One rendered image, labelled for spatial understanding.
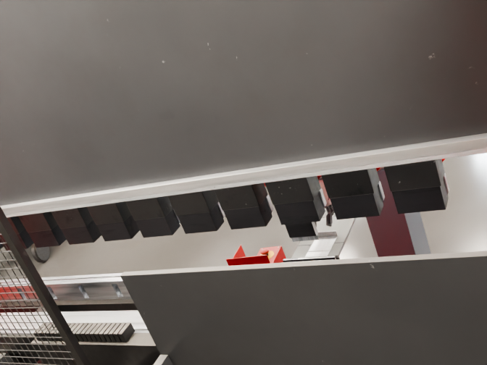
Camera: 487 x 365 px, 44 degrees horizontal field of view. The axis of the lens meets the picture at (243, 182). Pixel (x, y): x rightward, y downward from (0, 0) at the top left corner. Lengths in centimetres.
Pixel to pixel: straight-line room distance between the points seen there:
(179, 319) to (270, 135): 59
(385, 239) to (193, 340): 126
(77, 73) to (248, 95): 56
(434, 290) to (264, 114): 63
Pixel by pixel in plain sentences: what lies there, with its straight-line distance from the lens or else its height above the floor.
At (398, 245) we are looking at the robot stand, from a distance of 282.
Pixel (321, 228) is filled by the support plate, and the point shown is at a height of 100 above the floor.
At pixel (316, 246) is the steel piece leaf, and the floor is 100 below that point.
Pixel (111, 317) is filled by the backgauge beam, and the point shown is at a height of 98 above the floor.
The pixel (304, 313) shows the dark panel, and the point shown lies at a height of 119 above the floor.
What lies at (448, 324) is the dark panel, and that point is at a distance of 149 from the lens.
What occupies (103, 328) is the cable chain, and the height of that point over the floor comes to 104.
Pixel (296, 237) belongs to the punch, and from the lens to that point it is 212.
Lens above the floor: 211
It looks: 22 degrees down
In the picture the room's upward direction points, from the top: 21 degrees counter-clockwise
